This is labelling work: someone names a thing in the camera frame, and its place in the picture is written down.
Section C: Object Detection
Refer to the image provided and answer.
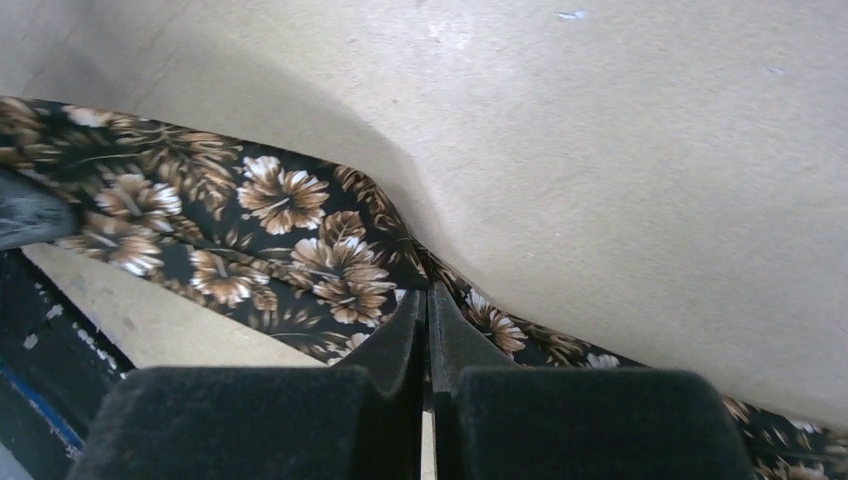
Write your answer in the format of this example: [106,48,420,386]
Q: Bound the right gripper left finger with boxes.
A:
[70,291,426,479]

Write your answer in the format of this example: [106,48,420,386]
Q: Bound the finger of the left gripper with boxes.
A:
[1,167,77,251]

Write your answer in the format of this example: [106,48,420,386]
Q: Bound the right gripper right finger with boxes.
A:
[427,283,754,480]

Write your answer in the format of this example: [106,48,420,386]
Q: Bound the brown floral black tie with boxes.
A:
[1,96,847,479]

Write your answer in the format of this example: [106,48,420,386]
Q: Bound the black aluminium mounting rail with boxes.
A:
[1,250,135,458]

